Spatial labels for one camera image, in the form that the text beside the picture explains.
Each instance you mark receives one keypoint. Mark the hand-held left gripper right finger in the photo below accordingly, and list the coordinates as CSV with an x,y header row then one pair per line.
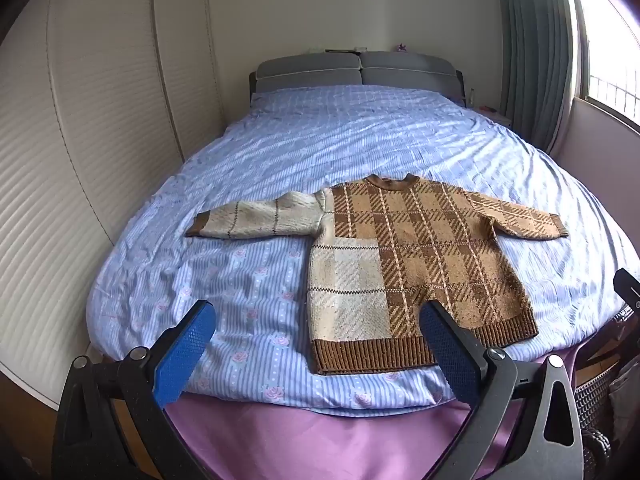
x,y
450,355

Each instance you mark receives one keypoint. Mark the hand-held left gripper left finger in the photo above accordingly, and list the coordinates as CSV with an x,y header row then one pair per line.
x,y
184,357

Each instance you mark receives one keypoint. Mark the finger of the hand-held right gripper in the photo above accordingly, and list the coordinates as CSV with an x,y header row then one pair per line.
x,y
627,287

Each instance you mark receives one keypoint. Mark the brown and cream plaid sweater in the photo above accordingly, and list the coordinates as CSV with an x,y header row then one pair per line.
x,y
425,240

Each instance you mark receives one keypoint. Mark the dark woven basket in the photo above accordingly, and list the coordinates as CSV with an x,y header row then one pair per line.
x,y
595,395

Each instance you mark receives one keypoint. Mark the pink bed sheet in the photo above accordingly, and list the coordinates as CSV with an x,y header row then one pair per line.
x,y
310,440

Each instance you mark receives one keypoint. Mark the white nightstand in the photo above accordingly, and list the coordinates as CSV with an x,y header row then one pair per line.
x,y
495,117

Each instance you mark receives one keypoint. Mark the window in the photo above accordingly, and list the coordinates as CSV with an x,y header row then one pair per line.
x,y
610,60

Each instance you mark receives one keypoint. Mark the white slatted wardrobe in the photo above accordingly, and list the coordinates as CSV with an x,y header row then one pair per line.
x,y
100,135

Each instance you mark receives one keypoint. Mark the grey-green curtain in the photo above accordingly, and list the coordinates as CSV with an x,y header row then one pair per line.
x,y
535,60

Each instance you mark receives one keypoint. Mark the blue striped floral blanket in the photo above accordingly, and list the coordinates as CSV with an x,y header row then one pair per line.
x,y
350,130

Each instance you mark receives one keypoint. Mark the grey headboard cushion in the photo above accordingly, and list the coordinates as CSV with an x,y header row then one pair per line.
x,y
307,71
407,72

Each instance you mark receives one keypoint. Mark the small purple toy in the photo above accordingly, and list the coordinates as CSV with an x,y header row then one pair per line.
x,y
401,48

